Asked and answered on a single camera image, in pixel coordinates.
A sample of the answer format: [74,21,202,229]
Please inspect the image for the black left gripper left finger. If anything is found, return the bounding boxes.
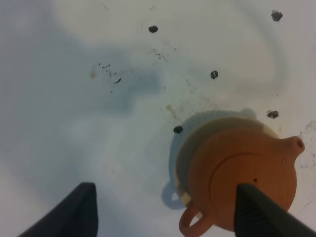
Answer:
[20,182,99,237]

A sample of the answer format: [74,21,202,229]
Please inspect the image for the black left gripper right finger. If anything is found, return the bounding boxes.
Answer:
[234,184,316,237]

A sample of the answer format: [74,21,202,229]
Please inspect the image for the brown clay teapot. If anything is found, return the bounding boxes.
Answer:
[179,129,305,237]

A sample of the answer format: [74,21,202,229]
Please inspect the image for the beige round teapot coaster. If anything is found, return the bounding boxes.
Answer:
[173,117,279,206]

